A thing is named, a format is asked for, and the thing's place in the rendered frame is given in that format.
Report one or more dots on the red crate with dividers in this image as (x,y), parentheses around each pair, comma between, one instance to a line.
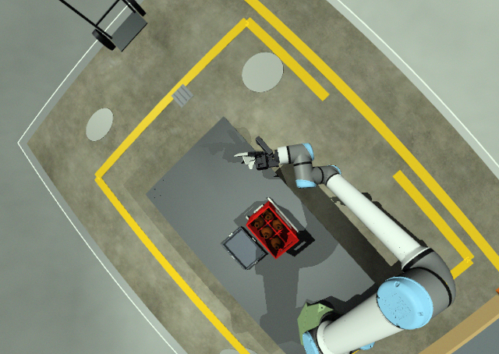
(287,234)

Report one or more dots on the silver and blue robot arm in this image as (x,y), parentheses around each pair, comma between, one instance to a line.
(408,301)

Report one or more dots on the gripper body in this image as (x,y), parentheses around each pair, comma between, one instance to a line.
(266,161)

